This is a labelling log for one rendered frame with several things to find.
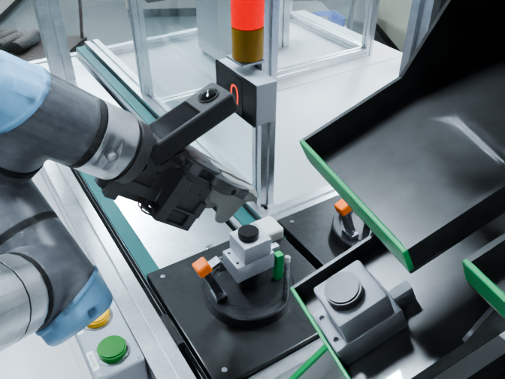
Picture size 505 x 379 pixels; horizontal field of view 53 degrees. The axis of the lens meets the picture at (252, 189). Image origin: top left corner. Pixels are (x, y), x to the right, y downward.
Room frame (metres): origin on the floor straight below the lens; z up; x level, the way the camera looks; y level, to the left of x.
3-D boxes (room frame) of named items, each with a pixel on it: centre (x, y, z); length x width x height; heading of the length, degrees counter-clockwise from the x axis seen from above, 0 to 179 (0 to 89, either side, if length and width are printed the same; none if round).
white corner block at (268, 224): (0.67, -0.03, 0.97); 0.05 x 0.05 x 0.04; 32
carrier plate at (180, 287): (0.54, 0.01, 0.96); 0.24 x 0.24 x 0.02; 32
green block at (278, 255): (0.55, -0.04, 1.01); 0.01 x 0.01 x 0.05; 32
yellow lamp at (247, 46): (0.76, 0.01, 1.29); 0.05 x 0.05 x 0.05
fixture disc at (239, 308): (0.54, 0.01, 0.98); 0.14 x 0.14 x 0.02
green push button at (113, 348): (0.43, 0.20, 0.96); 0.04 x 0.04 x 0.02
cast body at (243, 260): (0.54, 0.00, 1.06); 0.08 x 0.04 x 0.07; 122
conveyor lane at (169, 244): (0.80, 0.15, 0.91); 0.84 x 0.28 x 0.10; 32
